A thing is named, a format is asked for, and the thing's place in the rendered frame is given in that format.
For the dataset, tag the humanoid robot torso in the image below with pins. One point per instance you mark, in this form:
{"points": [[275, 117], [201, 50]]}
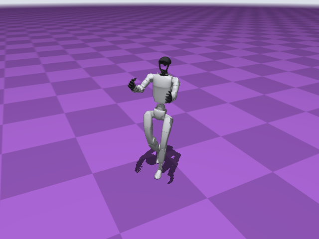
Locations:
{"points": [[161, 86]]}

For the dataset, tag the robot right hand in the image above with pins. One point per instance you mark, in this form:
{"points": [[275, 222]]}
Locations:
{"points": [[131, 84]]}

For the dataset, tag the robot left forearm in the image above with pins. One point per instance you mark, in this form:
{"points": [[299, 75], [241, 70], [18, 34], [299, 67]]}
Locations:
{"points": [[174, 96]]}

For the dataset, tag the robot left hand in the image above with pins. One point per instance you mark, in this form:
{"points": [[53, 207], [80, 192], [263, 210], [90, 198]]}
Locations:
{"points": [[168, 98]]}

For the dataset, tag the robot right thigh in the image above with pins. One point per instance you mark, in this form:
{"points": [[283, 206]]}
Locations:
{"points": [[148, 127]]}

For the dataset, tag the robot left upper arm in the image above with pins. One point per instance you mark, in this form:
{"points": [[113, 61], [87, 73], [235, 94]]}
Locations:
{"points": [[176, 84]]}

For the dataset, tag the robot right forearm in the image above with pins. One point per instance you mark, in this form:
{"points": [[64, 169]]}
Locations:
{"points": [[136, 89]]}

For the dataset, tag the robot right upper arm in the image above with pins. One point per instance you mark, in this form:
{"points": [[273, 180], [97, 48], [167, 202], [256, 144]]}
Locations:
{"points": [[146, 81]]}

